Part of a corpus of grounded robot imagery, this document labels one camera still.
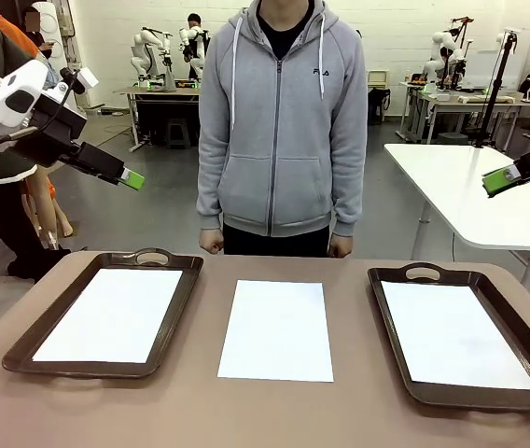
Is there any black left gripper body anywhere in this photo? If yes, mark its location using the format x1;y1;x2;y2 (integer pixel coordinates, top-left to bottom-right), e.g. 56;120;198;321
15;92;126;187

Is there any white A4 paper sheet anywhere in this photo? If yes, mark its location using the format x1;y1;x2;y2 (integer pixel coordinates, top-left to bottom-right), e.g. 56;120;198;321
380;279;530;391
31;268;185;364

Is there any white A4 paper stack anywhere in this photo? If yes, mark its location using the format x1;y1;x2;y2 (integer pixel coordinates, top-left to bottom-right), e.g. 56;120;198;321
216;279;335;384

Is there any person's right forearm grey sleeve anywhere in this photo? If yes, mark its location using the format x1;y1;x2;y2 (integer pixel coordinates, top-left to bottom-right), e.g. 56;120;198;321
197;153;225;232

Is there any person's left forearm grey sleeve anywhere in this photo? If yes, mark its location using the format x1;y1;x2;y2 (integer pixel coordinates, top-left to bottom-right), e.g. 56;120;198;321
332;153;369;237

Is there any person's right hand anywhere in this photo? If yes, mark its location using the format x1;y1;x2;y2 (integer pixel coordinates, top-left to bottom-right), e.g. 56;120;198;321
199;228;226;256

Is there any person's left hand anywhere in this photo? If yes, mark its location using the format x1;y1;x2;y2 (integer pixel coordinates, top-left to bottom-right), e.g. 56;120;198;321
328;232;356;259

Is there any white table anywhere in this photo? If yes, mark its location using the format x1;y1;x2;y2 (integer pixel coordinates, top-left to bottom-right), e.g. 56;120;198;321
384;142;530;295

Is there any black stool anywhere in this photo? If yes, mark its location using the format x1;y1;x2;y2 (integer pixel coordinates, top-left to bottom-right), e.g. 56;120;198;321
166;117;191;150

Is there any long grey workbench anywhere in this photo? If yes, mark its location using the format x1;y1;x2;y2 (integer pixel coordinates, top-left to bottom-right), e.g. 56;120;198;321
399;81;530;144

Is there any pale wooden board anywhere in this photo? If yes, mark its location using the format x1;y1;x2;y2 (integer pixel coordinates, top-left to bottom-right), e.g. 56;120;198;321
459;94;516;105

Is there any grey background workbench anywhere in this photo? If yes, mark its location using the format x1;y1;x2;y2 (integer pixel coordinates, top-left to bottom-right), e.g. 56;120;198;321
113;85;201;153

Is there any person holding phone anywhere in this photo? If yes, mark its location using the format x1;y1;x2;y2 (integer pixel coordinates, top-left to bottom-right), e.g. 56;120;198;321
24;7;61;90

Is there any person in orange top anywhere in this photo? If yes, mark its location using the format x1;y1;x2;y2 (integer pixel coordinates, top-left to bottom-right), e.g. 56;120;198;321
0;0;75;253

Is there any thin black stand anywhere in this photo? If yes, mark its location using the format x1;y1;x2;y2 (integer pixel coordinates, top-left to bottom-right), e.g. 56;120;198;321
141;26;175;90

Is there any brown plastic serving tray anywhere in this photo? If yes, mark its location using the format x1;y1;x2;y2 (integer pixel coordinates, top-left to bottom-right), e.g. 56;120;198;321
1;246;205;382
366;261;530;414

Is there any black bag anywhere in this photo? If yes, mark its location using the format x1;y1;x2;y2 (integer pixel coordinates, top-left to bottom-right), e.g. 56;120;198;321
368;88;391;125

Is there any beige cabinet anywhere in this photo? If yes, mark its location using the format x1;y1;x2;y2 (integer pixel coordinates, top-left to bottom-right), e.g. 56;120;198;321
367;69;390;90

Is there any person in grey hoodie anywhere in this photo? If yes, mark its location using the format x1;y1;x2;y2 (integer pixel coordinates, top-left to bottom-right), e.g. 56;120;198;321
197;0;369;258

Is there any background person in black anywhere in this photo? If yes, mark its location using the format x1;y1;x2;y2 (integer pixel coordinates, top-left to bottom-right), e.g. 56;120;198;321
186;13;210;78

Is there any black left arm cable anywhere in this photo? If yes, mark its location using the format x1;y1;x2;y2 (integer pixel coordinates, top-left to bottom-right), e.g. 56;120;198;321
0;69;84;150

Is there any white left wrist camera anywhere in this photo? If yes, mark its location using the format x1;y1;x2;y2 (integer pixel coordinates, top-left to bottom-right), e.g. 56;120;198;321
77;67;101;92

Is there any black orange tripod frame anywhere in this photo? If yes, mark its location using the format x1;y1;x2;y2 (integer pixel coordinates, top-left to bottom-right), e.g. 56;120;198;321
449;16;476;92

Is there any black camera stand pole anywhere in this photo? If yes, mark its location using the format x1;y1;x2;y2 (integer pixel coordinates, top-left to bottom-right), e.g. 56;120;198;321
473;27;521;149

